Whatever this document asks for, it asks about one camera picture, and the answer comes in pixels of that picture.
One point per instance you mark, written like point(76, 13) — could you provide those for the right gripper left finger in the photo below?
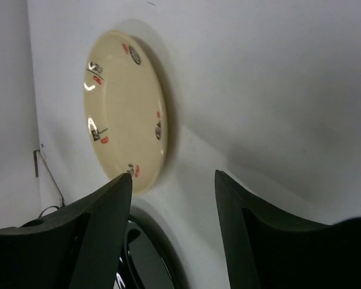
point(77, 246)

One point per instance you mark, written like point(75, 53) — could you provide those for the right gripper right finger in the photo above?
point(267, 247)

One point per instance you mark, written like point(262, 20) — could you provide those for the cream plate small flowers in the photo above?
point(125, 110)

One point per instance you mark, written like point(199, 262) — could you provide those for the black plate lower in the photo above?
point(142, 263)

